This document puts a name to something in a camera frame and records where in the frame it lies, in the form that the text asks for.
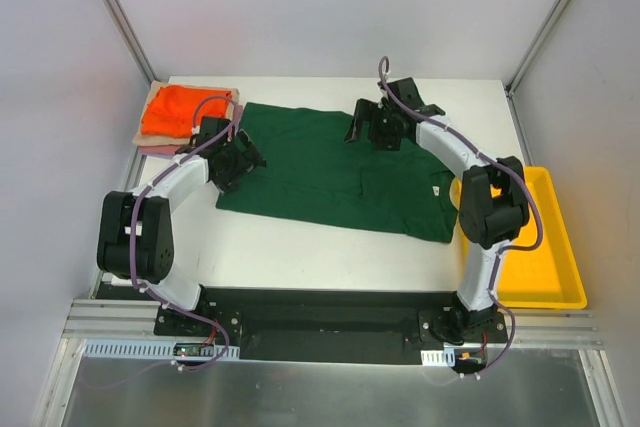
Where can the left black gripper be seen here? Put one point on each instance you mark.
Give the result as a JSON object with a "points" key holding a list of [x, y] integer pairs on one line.
{"points": [[244, 153]]}

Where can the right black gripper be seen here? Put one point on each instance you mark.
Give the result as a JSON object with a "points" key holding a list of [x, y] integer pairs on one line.
{"points": [[368, 120]]}

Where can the dark green t shirt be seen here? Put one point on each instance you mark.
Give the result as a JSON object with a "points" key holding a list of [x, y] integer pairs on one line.
{"points": [[312, 175]]}

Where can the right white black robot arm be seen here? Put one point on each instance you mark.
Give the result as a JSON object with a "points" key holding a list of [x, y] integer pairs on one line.
{"points": [[494, 203]]}

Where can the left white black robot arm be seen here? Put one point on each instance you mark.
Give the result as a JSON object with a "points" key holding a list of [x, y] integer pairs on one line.
{"points": [[136, 241]]}

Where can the folded orange t shirt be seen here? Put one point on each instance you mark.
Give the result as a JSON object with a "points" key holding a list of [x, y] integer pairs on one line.
{"points": [[175, 110]]}

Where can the folded pink t shirt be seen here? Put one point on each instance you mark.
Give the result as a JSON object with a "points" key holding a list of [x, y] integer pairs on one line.
{"points": [[161, 146]]}

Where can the folded beige t shirt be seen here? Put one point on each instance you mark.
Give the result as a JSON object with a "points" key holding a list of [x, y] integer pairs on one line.
{"points": [[157, 85]]}

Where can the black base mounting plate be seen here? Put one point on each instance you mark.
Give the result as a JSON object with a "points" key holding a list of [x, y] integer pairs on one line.
{"points": [[361, 327]]}

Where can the yellow plastic tray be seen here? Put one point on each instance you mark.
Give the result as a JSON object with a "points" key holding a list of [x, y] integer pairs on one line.
{"points": [[548, 277]]}

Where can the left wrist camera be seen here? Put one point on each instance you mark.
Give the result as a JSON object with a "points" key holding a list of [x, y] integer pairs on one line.
{"points": [[209, 128]]}

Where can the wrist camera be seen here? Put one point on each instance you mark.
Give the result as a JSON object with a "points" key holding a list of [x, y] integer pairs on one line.
{"points": [[209, 128], [405, 92]]}

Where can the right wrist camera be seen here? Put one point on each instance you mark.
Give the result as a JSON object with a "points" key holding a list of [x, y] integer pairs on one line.
{"points": [[405, 92]]}

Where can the left aluminium frame post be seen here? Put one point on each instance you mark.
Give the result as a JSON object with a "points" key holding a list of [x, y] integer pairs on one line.
{"points": [[130, 39]]}

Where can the aluminium frame post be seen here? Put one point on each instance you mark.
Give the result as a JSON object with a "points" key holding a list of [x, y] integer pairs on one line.
{"points": [[541, 37], [130, 39]]}

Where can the aluminium front rail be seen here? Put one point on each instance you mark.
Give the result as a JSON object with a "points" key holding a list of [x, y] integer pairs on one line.
{"points": [[140, 318]]}

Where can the left white cable duct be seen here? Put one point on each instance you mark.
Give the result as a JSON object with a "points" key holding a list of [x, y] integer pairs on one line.
{"points": [[158, 350]]}

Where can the white cable duct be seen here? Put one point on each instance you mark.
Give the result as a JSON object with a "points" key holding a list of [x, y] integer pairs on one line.
{"points": [[158, 350], [438, 358]]}

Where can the right white cable duct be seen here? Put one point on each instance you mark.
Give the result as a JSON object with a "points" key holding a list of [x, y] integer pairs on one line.
{"points": [[438, 358]]}

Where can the right aluminium frame post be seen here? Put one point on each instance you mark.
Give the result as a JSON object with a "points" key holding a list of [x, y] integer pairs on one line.
{"points": [[541, 37]]}

